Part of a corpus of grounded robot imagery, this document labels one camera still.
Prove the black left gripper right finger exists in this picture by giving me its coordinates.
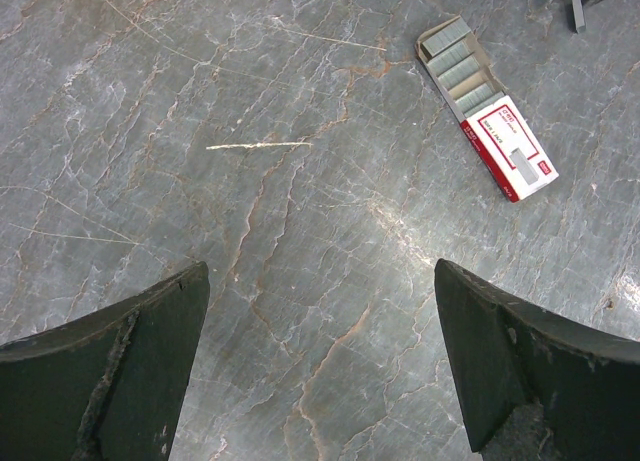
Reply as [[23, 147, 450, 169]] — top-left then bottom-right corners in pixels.
[[434, 259, 639, 460]]

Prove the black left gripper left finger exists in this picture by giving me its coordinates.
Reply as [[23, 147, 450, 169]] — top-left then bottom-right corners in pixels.
[[1, 262, 209, 460]]

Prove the silver staple strip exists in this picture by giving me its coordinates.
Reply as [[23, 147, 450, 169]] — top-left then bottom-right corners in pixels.
[[571, 0, 586, 34]]

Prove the red white staple box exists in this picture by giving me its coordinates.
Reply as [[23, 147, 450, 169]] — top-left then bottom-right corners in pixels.
[[416, 16, 559, 203]]

